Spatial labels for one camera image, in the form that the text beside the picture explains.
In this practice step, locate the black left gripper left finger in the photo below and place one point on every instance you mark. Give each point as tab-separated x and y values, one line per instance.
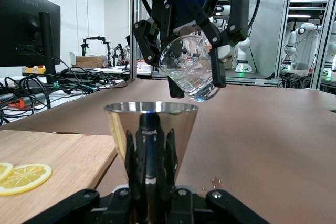
78	208

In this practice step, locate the black computer monitor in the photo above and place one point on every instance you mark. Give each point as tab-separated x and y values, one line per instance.
21	37

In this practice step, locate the grey orange hand tool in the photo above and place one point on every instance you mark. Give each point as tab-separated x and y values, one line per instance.
21	102

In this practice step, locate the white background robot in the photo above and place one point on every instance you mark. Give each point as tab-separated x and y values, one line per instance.
302	51
242	58

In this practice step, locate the seated person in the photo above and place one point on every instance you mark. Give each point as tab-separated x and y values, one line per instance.
128	41

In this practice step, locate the small clear glass cup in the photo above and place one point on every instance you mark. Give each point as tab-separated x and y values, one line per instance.
194	85

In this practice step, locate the brown table cover sheet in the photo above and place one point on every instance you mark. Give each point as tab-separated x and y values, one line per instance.
262	142

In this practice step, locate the wooden cutting board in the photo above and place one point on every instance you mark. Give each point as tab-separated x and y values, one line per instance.
65	155

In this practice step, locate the small cardboard box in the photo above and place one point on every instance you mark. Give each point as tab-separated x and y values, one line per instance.
89	62

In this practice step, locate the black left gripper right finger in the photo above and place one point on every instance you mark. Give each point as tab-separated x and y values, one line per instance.
223	208

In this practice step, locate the yellow flat box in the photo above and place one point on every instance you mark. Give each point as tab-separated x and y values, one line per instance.
34	69

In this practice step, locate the small black robot arm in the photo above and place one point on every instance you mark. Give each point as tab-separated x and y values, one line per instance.
84	48

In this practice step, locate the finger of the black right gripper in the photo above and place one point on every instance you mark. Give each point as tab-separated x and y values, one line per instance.
219	72
147	43

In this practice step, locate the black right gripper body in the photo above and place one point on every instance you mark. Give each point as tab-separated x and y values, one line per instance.
181	3

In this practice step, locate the aluminium frame post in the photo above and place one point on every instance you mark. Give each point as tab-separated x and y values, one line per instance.
133	69
284	37
319	72

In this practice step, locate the steel double jigger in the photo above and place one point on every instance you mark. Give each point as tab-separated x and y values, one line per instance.
118	134

